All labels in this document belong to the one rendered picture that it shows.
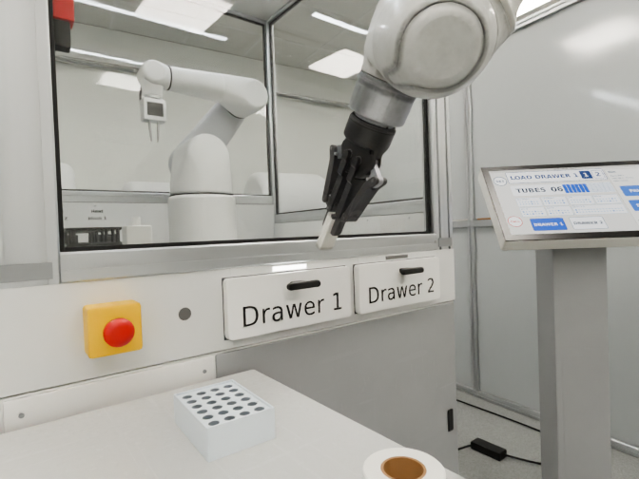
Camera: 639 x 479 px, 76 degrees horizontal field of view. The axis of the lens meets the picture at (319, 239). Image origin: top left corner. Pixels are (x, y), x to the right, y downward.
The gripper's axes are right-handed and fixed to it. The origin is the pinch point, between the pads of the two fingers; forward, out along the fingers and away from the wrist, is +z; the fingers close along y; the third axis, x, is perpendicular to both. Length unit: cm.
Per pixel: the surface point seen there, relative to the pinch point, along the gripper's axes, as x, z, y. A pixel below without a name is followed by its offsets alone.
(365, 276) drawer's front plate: -19.1, 15.3, 3.6
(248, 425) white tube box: 23.6, 10.6, -23.3
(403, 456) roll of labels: 17.1, -0.6, -37.0
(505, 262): -171, 52, 38
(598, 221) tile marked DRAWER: -90, -6, -9
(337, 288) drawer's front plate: -10.7, 16.8, 2.6
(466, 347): -173, 111, 31
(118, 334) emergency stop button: 33.2, 14.3, -2.4
